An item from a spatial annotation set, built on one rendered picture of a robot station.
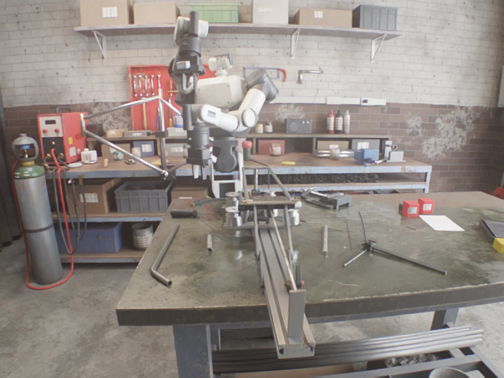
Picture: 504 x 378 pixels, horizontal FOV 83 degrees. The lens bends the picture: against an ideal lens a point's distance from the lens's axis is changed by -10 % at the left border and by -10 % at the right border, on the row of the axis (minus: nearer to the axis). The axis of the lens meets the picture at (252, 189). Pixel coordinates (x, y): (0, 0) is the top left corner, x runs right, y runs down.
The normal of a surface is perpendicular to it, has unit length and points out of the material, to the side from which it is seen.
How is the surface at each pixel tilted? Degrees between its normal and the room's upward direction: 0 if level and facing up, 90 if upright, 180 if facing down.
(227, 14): 90
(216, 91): 84
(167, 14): 91
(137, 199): 90
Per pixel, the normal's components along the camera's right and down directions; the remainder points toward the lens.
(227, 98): -0.38, 0.14
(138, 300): 0.00, -0.97
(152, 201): 0.08, 0.26
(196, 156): -0.56, 0.22
